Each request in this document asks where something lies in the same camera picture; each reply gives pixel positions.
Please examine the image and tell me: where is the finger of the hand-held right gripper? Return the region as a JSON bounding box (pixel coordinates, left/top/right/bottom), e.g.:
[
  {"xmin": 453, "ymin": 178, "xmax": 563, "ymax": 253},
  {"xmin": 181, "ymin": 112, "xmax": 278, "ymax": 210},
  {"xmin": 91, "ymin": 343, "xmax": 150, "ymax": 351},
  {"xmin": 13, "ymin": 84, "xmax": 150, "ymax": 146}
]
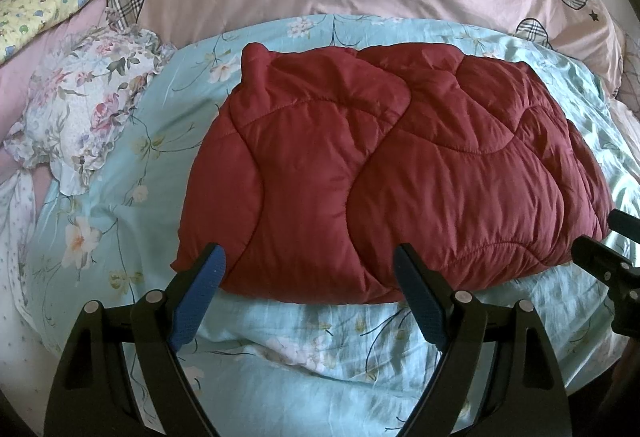
[
  {"xmin": 607, "ymin": 209, "xmax": 640, "ymax": 240},
  {"xmin": 571, "ymin": 234, "xmax": 636, "ymax": 285}
]

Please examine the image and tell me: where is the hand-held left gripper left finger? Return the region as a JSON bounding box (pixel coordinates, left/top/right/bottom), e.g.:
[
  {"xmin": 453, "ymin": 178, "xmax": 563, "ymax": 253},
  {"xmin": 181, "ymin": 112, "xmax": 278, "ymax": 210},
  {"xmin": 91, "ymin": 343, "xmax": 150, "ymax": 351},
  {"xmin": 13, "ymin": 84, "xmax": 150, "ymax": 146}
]
[{"xmin": 42, "ymin": 243, "xmax": 227, "ymax": 437}]

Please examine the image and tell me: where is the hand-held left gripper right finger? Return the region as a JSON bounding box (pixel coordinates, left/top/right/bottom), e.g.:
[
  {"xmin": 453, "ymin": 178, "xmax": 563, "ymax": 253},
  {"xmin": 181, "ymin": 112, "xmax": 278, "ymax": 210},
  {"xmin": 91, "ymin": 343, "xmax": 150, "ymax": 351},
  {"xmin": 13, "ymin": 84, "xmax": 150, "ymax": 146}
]
[{"xmin": 392, "ymin": 243, "xmax": 571, "ymax": 437}]

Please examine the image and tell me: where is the red padded jacket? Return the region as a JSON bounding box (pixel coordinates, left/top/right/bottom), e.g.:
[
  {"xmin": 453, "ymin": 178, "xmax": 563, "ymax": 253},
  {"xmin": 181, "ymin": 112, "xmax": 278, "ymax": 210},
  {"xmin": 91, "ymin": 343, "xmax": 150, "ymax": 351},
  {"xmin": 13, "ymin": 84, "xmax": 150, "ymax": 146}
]
[{"xmin": 171, "ymin": 42, "xmax": 615, "ymax": 305}]

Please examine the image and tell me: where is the light blue floral bed sheet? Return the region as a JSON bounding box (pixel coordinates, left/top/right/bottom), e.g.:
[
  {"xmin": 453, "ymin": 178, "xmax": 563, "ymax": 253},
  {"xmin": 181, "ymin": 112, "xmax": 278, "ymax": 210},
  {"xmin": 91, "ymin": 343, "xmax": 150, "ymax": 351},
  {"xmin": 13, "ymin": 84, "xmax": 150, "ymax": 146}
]
[{"xmin": 25, "ymin": 14, "xmax": 640, "ymax": 437}]

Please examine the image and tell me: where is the white dotted cloth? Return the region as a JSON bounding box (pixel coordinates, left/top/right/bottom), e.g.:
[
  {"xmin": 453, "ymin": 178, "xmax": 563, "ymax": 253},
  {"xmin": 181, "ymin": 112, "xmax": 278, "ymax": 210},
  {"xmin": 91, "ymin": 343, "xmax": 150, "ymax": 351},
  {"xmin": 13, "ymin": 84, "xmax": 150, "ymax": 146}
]
[{"xmin": 0, "ymin": 167, "xmax": 56, "ymax": 398}]

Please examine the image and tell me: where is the floral ruffled pillow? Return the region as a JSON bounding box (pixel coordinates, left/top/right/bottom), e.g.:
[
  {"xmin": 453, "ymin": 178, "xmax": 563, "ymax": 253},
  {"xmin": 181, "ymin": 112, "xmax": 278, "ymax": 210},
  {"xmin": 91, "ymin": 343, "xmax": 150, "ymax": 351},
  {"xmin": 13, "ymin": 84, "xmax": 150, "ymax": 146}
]
[{"xmin": 4, "ymin": 24, "xmax": 177, "ymax": 194}]

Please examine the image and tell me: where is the pink pillow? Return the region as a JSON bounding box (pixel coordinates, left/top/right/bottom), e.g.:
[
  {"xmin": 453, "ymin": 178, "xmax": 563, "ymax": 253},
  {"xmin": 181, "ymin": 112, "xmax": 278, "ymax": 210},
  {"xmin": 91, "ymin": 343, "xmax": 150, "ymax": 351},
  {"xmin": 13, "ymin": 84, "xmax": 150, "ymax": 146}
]
[{"xmin": 0, "ymin": 9, "xmax": 113, "ymax": 182}]

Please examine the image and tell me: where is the yellow floral pillow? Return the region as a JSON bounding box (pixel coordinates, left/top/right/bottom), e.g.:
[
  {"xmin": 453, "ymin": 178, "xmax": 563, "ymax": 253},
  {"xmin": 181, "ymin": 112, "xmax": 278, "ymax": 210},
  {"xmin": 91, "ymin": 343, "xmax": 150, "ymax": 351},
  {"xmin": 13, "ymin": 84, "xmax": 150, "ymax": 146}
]
[{"xmin": 0, "ymin": 0, "xmax": 117, "ymax": 64}]

